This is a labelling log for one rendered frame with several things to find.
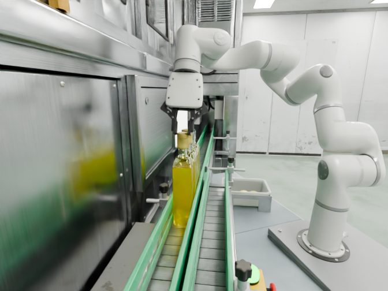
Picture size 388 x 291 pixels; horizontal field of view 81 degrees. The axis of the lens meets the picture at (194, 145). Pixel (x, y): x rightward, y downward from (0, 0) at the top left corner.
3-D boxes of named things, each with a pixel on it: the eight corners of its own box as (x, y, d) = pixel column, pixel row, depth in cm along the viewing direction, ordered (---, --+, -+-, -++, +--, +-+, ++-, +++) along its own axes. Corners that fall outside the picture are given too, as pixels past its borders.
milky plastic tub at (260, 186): (220, 191, 120) (221, 176, 118) (264, 194, 117) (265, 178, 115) (220, 208, 103) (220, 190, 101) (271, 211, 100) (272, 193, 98)
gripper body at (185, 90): (166, 64, 61) (163, 105, 60) (204, 66, 60) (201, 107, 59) (171, 75, 69) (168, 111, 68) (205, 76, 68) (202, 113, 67)
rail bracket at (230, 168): (205, 182, 99) (205, 155, 96) (243, 184, 97) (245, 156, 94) (204, 185, 97) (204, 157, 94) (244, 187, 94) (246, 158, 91)
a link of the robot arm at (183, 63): (167, 58, 61) (166, 67, 61) (199, 59, 61) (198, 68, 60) (171, 69, 69) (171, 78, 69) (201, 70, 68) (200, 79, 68)
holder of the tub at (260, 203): (211, 192, 120) (211, 178, 118) (264, 195, 117) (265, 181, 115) (208, 208, 104) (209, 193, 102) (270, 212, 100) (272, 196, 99)
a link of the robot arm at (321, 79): (321, 122, 81) (315, 87, 85) (358, 104, 69) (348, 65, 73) (289, 116, 77) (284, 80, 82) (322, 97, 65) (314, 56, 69)
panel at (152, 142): (183, 135, 155) (183, 84, 147) (187, 135, 155) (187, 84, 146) (133, 191, 68) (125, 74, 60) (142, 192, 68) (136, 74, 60)
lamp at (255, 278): (240, 270, 59) (241, 260, 58) (257, 272, 58) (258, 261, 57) (241, 284, 54) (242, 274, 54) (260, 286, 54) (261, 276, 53)
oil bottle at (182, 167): (176, 215, 74) (175, 152, 69) (193, 216, 73) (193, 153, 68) (173, 225, 68) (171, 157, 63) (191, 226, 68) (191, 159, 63)
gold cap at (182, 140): (178, 145, 67) (177, 131, 66) (189, 146, 67) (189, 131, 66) (175, 149, 64) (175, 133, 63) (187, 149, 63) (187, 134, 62)
